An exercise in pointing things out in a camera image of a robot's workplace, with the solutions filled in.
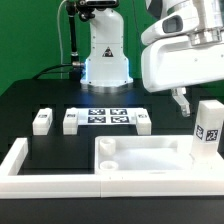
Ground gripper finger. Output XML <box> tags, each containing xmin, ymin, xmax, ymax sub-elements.
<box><xmin>171</xmin><ymin>87</ymin><xmax>190</xmax><ymax>117</ymax></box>

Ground white desk top tray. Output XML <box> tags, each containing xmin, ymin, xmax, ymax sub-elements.
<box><xmin>94</xmin><ymin>135</ymin><xmax>224</xmax><ymax>176</ymax></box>

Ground white U-shaped fence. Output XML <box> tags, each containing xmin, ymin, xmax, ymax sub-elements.
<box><xmin>0</xmin><ymin>138</ymin><xmax>224</xmax><ymax>199</ymax></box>

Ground black cables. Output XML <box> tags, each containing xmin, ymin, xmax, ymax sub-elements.
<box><xmin>31</xmin><ymin>63</ymin><xmax>75</xmax><ymax>80</ymax></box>

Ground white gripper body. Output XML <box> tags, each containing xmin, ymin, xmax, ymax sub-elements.
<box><xmin>141</xmin><ymin>6</ymin><xmax>224</xmax><ymax>92</ymax></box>

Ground tag marker plate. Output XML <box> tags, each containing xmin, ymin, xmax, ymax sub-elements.
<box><xmin>78</xmin><ymin>108</ymin><xmax>136</xmax><ymax>125</ymax></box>

